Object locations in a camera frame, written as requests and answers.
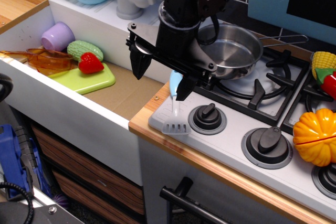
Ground stainless steel pan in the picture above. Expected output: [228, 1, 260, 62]
[197, 23, 309, 81]

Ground toy corn cob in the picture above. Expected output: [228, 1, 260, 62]
[311, 51, 336, 79]

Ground black braided cable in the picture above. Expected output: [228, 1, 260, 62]
[0, 181, 34, 224]

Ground black stove knob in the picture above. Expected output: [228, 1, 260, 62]
[241, 126, 293, 169]
[188, 103, 227, 135]
[311, 163, 335, 200]

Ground green toy gourd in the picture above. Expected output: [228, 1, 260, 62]
[67, 40, 104, 61]

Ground green cutting board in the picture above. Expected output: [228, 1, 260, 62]
[48, 63, 115, 95]

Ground red toy strawberry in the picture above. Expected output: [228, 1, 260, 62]
[78, 52, 104, 74]

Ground orange transparent plastic scoop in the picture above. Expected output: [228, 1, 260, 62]
[1, 48, 77, 76]

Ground red toy pepper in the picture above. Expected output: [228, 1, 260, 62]
[315, 68, 335, 100]

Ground black oven door handle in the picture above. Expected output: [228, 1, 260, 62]
[160, 177, 227, 223]

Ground right black burner grate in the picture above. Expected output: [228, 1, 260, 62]
[280, 70, 335, 134]

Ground light blue toy microwave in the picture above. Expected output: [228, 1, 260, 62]
[248, 0, 335, 44]

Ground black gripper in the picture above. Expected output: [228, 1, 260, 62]
[127, 0, 216, 101]

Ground left black stove knob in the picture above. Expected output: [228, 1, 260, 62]
[188, 103, 227, 135]

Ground black burner grate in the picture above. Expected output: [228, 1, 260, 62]
[280, 70, 335, 134]
[194, 48, 309, 126]

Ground white toy sink basin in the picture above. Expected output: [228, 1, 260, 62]
[1, 0, 170, 185]

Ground wooden drawer fronts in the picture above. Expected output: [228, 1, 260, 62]
[31, 123, 146, 223]

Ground blue handled grey spatula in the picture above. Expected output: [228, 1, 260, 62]
[161, 70, 191, 135]

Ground right black stove knob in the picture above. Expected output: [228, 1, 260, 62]
[311, 163, 335, 200]

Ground middle black stove knob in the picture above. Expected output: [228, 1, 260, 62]
[241, 126, 293, 169]

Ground purple plastic cup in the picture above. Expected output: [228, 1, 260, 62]
[41, 22, 75, 51]

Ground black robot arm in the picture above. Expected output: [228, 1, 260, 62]
[127, 0, 226, 101]

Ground blue clamp tool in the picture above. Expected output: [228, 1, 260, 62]
[1, 124, 52, 197]

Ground orange toy pumpkin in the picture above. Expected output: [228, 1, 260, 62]
[293, 108, 335, 167]

